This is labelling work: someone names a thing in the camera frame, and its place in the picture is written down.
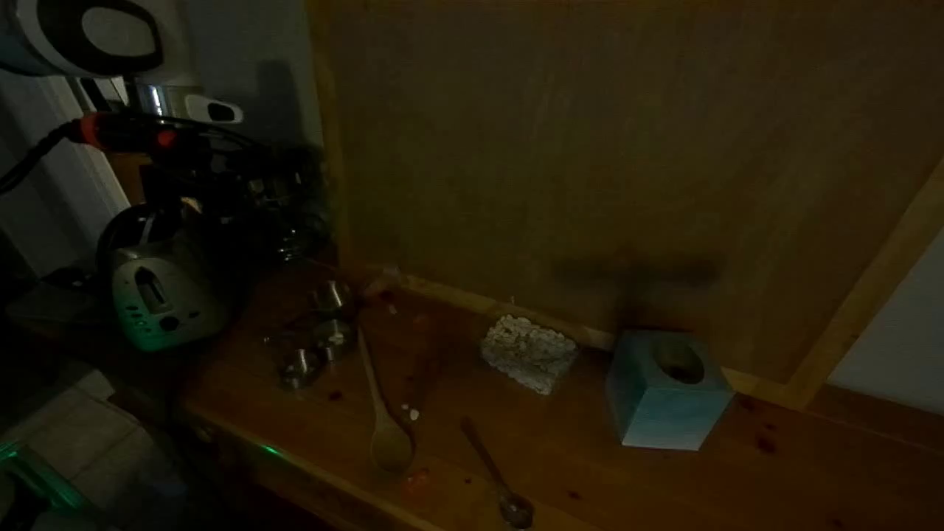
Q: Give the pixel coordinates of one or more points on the white patterned plastic packet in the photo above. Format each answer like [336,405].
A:
[527,354]

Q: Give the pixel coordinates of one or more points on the silver toaster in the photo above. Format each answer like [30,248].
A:
[164,296]

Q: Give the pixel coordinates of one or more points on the small pale object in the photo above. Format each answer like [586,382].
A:
[411,413]

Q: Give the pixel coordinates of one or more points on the wooden spoon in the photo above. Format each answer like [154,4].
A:
[389,438]

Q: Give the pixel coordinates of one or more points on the small metal measuring cup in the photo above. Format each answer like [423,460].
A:
[340,339]

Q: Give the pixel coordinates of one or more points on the metal spoon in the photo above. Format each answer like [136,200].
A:
[496,476]

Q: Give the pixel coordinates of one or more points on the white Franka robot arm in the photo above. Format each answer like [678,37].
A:
[60,34]

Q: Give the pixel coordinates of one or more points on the white rail edge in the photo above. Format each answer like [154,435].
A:
[610,147]

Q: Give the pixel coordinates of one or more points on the medium metal measuring cup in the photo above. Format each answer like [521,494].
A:
[300,366]

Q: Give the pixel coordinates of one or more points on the blue tissue box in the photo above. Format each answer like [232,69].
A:
[659,403]

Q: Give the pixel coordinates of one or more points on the large metal measuring cup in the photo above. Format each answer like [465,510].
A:
[336,311]

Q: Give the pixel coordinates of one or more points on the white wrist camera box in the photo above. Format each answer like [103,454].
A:
[212,108]

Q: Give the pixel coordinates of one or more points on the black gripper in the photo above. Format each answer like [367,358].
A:
[194,164]

